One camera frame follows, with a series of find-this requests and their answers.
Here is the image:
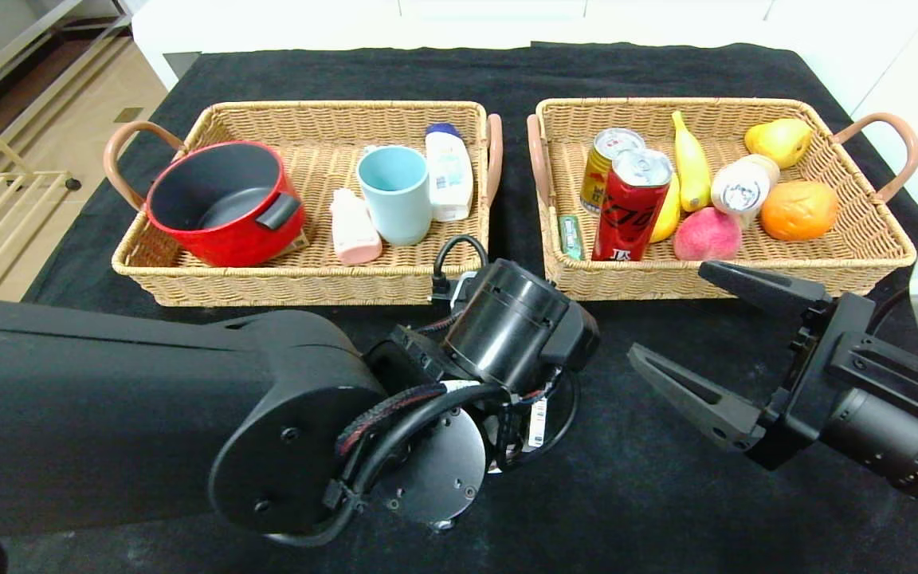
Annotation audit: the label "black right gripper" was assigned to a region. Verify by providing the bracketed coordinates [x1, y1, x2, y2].
[626, 260, 918, 487]

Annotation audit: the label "white milk bottle green label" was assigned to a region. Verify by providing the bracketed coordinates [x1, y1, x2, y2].
[710, 155, 780, 232]

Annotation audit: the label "red soda can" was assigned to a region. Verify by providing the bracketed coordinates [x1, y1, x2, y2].
[591, 149, 674, 262]

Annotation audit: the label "yellow banana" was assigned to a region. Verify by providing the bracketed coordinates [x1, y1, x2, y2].
[671, 111, 712, 213]

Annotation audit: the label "red pot black interior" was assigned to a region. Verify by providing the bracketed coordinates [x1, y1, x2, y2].
[146, 141, 306, 268]

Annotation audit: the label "pink peach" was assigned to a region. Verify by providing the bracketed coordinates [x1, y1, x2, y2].
[673, 207, 743, 261]

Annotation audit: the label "yellow mango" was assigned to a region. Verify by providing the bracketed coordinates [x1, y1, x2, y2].
[650, 171, 683, 243]

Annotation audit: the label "orange fruit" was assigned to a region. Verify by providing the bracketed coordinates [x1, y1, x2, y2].
[761, 181, 840, 242]

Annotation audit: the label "black tablecloth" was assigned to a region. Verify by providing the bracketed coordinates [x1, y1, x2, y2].
[0, 41, 918, 574]

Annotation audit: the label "small green gum pack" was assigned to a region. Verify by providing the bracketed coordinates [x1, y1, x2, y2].
[559, 215, 583, 261]

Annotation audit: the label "yellow pear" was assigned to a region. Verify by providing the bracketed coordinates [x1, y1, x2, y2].
[744, 118, 814, 169]

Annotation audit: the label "gold energy drink can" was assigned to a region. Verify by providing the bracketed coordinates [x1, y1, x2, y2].
[579, 128, 645, 214]

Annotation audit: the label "white lotion bottle blue cap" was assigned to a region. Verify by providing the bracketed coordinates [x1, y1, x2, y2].
[425, 123, 475, 222]

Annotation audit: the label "light blue cup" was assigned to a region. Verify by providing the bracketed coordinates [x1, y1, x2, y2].
[355, 145, 433, 246]

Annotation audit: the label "pink bottle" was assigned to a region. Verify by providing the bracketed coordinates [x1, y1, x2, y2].
[329, 188, 383, 265]

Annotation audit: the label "white table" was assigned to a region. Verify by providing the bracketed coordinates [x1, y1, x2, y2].
[131, 0, 806, 88]

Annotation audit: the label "beige wheeled rack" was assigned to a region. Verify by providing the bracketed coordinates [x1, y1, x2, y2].
[0, 92, 84, 302]

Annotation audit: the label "wicker basket brown handles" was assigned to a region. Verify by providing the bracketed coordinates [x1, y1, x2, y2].
[104, 100, 504, 308]
[527, 97, 918, 302]

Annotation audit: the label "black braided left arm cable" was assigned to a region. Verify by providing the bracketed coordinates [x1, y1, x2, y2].
[335, 381, 508, 511]

